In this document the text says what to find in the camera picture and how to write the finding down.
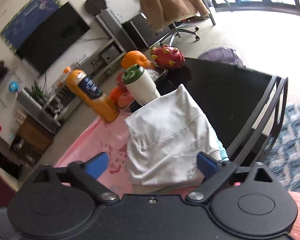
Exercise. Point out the blue wall poster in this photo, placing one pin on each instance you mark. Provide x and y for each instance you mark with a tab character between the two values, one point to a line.
27	17

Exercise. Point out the silver tower speaker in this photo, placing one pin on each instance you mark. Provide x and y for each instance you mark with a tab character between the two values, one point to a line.
115	30
37	107

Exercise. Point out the red round fruit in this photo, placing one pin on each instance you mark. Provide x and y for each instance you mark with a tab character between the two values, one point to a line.
120	80

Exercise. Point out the blue patterned rug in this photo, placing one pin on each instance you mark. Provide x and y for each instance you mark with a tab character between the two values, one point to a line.
292	140

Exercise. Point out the white cup green lid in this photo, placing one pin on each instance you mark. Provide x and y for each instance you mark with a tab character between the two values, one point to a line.
142	85

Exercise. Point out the black table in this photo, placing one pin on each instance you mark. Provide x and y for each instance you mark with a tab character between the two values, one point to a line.
227	92

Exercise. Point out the wooden cabinet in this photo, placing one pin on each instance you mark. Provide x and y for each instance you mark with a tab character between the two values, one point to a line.
35	133

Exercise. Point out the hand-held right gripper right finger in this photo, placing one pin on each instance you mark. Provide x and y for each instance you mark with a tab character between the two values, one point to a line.
207	165

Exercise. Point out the potted green plant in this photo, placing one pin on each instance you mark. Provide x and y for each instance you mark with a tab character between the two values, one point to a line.
40	93

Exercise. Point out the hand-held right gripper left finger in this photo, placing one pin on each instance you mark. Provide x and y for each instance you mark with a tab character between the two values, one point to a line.
97	165

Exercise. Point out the dragon fruit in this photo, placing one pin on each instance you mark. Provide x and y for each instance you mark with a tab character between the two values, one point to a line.
168	56

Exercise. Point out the teal printed t-shirt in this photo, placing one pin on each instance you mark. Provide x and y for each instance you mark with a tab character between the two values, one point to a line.
222	151

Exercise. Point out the orange juice bottle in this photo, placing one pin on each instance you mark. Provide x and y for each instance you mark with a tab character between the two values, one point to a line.
100	102

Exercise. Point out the black cabinet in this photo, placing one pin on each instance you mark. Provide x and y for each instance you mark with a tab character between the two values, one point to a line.
145	32

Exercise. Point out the white sweatshirt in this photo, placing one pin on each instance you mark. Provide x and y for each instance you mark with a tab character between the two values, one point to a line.
165	135

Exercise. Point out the orange spiky fruit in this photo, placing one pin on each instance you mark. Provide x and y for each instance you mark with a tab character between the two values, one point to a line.
114	95

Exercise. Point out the metal television stand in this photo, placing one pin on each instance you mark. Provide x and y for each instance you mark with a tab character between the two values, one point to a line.
107	47

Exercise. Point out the blue globe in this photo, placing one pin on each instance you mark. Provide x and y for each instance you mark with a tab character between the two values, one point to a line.
14	87

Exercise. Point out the pink printed blanket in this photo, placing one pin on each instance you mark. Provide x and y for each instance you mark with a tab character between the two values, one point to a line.
110	135

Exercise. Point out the office chair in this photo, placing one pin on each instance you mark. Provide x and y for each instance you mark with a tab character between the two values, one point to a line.
182	30

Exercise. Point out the orange red fruit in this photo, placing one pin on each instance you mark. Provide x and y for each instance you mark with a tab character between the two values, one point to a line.
126	100

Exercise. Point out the grey fruit tray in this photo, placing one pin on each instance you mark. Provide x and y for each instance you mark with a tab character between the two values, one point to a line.
162	73

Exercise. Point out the purple pouf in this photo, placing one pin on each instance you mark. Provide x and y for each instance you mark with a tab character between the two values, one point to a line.
222	55

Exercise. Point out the black television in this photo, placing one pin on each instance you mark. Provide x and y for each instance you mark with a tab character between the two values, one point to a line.
55	37

